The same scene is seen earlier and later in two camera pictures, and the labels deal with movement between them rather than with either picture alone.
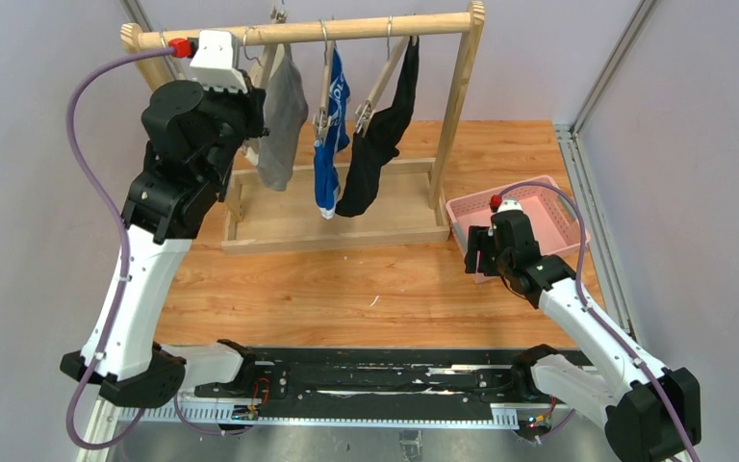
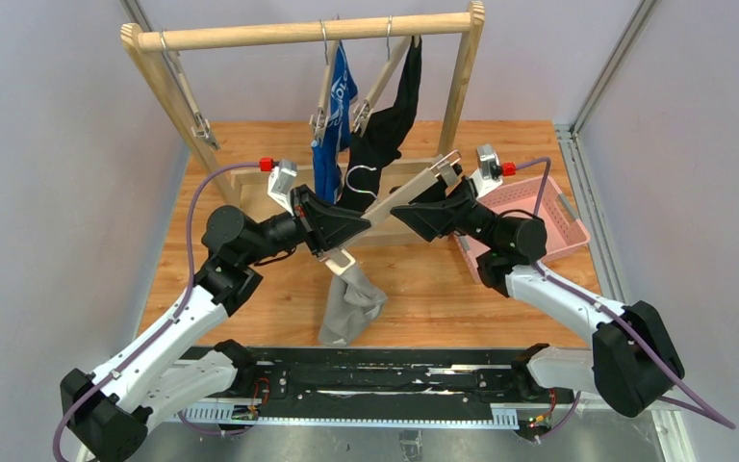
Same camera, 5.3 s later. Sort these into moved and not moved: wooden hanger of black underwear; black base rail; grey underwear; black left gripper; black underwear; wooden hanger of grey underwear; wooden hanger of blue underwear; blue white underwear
Moved: grey underwear; black left gripper; wooden hanger of grey underwear
Not moved: black underwear; blue white underwear; wooden hanger of blue underwear; black base rail; wooden hanger of black underwear
